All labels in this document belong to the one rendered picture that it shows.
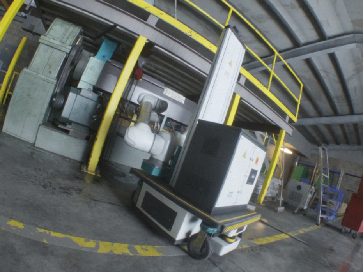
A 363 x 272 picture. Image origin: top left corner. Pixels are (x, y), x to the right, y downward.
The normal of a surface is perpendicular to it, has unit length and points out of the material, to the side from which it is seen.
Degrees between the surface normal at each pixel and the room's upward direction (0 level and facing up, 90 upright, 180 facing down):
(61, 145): 90
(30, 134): 90
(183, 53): 90
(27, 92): 90
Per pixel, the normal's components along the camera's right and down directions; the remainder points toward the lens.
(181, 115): 0.49, 0.13
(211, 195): -0.64, -0.27
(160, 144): 0.29, -0.05
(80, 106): 0.73, 0.23
